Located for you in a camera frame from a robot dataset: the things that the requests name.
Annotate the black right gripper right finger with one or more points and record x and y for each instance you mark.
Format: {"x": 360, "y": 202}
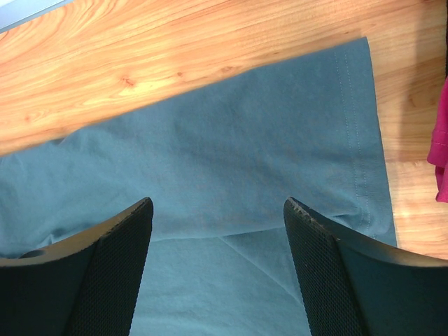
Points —
{"x": 352, "y": 284}

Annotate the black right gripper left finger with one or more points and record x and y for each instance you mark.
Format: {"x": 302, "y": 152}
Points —
{"x": 86, "y": 284}

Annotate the blue-grey t-shirt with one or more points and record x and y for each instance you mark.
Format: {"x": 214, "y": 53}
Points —
{"x": 218, "y": 163}

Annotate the folded pink t-shirt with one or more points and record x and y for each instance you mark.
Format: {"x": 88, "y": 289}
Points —
{"x": 437, "y": 155}

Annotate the aluminium back wall rail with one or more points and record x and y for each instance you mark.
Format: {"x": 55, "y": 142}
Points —
{"x": 16, "y": 12}

